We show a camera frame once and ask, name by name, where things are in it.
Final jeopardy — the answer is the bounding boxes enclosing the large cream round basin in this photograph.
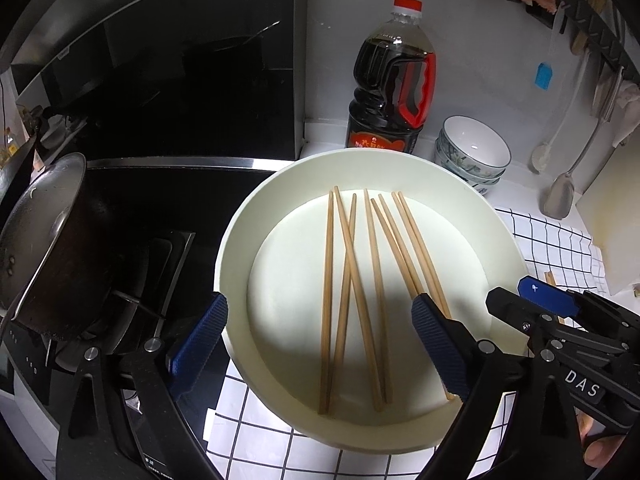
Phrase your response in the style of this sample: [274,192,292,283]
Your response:
[215,148,526,453]

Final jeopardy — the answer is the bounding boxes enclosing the right human hand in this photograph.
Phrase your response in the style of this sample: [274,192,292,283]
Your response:
[577,411,625,469]

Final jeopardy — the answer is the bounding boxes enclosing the metal spatula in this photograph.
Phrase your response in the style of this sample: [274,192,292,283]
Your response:
[540,117,604,220]

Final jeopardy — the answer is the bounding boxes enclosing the white black checkered cloth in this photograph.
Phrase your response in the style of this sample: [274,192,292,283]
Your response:
[202,208,608,479]

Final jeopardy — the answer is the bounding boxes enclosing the cream cutting board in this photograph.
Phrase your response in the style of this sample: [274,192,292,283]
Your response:
[577,130,640,295]

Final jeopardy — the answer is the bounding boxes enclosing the bottom floral ceramic bowl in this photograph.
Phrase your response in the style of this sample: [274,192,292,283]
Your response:
[434,151,500,195]

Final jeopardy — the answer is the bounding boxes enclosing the floral ceramic bowl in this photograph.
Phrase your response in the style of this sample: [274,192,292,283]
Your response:
[435,136,506,181]
[442,115,512,168]
[434,151,500,195]

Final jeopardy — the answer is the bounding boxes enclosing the top floral ceramic bowl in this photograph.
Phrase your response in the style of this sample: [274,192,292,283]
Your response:
[442,115,512,168]

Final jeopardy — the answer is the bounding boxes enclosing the middle floral ceramic bowl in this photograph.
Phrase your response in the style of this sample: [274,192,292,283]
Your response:
[435,136,506,181]

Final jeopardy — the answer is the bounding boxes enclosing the black frying pan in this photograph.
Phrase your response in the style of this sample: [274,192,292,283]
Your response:
[1,153,91,339]

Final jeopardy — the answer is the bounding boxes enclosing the blue tape piece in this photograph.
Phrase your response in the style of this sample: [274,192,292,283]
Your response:
[534,62,553,91]

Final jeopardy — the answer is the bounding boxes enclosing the soy sauce bottle red handle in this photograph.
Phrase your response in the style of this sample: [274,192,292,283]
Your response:
[346,0,436,153]

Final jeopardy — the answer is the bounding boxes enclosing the black wall utensil rail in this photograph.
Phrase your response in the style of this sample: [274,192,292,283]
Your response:
[514,0,639,84]

